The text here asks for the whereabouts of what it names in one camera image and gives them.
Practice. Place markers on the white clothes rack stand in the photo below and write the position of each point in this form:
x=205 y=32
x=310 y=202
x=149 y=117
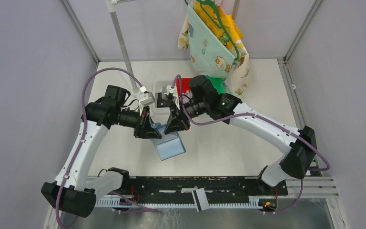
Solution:
x=111 y=5

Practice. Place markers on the red plastic bin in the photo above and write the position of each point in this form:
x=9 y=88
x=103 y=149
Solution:
x=186 y=85

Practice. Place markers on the white slotted cable duct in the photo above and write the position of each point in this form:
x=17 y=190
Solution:
x=115 y=202

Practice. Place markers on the green clothes hanger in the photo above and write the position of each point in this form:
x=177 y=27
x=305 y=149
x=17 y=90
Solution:
x=210 y=35

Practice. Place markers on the black cards in white bin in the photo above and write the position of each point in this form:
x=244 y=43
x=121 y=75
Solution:
x=163 y=103

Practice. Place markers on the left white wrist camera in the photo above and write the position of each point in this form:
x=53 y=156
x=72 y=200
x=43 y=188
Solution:
x=145 y=98

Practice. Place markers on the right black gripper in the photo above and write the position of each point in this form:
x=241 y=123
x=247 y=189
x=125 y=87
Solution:
x=175 y=123

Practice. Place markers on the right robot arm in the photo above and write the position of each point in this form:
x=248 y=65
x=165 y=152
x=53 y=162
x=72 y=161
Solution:
x=297 y=145

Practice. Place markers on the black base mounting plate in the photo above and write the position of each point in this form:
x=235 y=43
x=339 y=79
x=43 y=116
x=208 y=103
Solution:
x=178 y=190

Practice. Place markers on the blue card holder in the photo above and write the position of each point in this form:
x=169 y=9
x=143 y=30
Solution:
x=170 y=145

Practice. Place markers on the white plastic bin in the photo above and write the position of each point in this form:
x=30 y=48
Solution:
x=157 y=88

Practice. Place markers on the mint cartoon print cloth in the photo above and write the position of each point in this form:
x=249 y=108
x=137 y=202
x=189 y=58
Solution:
x=236 y=76

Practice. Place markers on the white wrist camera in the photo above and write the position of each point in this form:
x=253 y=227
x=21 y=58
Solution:
x=170 y=95
x=145 y=98

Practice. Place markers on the white magnetic stripe card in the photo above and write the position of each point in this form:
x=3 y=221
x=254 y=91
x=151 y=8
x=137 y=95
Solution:
x=200 y=199

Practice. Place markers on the yellow garment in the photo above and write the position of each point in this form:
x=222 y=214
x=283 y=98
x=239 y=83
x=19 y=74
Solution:
x=222 y=26

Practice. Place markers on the green plastic bin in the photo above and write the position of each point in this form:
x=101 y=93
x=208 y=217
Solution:
x=218 y=84

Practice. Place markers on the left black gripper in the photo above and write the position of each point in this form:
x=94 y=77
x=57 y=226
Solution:
x=143 y=130

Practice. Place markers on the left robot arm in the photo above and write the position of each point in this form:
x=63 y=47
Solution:
x=71 y=191

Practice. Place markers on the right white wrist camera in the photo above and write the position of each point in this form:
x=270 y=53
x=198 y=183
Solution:
x=170 y=95

